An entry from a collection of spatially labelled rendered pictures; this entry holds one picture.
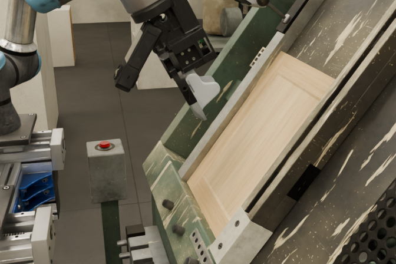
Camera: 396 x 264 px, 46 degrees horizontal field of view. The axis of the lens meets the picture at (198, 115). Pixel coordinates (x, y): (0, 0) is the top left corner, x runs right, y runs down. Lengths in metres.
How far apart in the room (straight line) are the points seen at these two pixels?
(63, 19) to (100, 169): 4.74
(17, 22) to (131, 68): 0.86
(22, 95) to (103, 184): 2.14
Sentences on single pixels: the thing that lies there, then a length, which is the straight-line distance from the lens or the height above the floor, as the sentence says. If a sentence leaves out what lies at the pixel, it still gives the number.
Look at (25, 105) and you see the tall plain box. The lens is 3.69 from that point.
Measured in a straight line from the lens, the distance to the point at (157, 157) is 1.64.
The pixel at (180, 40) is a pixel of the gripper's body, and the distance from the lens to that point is 0.71.
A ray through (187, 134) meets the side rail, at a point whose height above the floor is 0.94.
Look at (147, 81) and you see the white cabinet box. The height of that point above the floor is 0.09.
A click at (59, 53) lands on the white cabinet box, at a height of 0.18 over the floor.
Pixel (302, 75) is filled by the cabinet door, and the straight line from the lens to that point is 1.24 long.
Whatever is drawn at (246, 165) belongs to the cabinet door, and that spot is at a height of 1.04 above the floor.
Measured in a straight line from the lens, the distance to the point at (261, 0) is 1.34.
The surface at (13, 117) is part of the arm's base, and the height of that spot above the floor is 1.08.
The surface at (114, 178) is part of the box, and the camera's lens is 1.60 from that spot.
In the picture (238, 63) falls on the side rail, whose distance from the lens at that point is 1.62.
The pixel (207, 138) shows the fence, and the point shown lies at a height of 1.02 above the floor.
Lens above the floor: 1.60
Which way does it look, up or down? 21 degrees down
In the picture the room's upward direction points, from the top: straight up
